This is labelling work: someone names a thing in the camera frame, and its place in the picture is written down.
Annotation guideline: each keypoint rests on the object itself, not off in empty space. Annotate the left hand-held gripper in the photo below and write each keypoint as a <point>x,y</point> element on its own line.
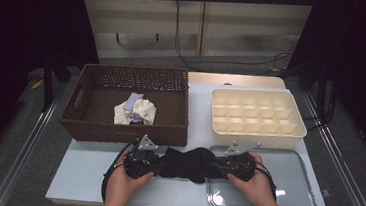
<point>140,164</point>

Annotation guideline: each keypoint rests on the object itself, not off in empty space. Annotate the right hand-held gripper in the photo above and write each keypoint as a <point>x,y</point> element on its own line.
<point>240,166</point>

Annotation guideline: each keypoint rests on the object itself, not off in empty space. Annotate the cream divided storage box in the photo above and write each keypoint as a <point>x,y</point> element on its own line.
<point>251,140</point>

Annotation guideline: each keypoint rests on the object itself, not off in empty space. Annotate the black sock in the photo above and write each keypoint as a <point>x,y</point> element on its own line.
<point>199,164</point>
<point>172,160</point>

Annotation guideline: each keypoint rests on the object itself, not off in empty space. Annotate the brown wicker basket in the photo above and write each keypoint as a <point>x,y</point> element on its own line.
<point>168,135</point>

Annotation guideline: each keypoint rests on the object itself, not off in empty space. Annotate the cream sock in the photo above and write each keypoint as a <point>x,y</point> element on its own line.
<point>121,116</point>
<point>145,109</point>

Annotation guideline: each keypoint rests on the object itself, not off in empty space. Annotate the clear plastic lid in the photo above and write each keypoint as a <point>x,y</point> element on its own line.
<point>298,180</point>

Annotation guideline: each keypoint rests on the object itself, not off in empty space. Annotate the person's left hand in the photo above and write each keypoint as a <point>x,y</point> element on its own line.
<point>123,188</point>

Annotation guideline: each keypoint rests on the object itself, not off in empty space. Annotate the person's right hand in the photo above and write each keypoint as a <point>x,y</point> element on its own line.
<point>256,193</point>

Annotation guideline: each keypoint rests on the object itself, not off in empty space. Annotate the small grey block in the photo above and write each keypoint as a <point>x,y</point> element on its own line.
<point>326,193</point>

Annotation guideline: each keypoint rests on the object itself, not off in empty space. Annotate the black metal stand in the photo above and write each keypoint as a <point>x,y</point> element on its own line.
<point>48,84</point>

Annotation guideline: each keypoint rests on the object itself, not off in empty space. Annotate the small yellow object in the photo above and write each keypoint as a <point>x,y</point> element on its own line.
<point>37,84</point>

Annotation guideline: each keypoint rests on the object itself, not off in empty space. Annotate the metal floor rail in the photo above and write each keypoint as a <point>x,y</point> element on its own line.
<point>342,170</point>
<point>22,156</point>

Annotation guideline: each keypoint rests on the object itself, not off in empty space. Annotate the black wall bracket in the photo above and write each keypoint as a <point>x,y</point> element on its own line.
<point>118,37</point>
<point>157,37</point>

